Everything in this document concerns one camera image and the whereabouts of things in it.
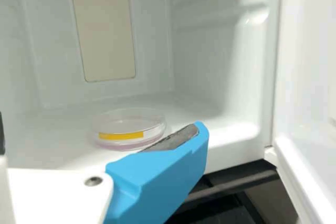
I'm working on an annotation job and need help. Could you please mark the petri dish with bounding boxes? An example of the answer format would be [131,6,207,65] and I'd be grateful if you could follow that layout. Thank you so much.
[91,107,169,153]

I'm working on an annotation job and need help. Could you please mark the incubator door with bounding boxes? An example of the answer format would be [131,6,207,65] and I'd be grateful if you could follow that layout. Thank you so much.
[271,0,336,224]

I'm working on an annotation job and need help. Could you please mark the black platform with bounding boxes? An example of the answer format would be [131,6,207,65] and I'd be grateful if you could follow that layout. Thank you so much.
[181,159,301,224]

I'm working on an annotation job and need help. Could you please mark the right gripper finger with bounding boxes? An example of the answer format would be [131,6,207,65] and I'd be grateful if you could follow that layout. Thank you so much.
[103,121,210,224]

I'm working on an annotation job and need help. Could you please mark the white incubator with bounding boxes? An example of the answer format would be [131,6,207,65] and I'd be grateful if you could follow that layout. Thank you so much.
[0,0,284,176]

